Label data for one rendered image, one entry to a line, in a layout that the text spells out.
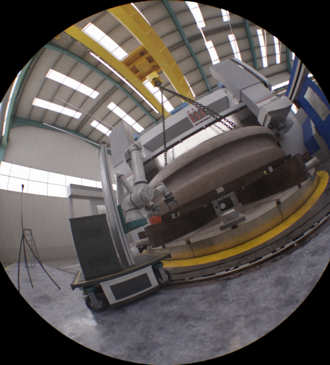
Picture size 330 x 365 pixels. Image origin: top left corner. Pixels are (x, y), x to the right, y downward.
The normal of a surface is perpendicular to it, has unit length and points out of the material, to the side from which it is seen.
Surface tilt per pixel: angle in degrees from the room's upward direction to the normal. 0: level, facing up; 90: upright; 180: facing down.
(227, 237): 90
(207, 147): 90
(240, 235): 90
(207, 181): 90
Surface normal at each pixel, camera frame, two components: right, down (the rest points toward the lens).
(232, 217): -0.47, -0.14
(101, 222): 0.52, -0.45
